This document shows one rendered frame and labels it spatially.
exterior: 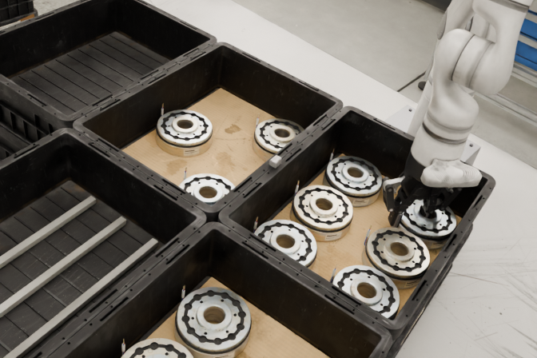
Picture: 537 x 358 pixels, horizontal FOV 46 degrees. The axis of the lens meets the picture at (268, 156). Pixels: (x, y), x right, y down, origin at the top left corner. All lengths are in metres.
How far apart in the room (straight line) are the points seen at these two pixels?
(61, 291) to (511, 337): 0.76
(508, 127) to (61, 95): 2.23
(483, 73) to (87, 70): 0.81
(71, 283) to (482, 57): 0.65
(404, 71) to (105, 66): 2.08
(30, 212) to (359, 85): 0.94
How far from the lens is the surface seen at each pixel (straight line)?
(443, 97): 0.93
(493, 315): 1.23
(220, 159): 1.15
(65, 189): 1.09
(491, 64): 0.88
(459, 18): 1.13
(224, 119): 1.24
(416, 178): 1.00
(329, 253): 1.03
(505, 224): 1.42
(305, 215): 1.03
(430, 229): 1.08
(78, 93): 1.30
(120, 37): 1.48
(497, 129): 3.03
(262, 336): 0.91
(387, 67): 3.21
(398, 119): 1.42
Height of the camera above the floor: 1.58
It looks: 40 degrees down
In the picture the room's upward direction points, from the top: 11 degrees clockwise
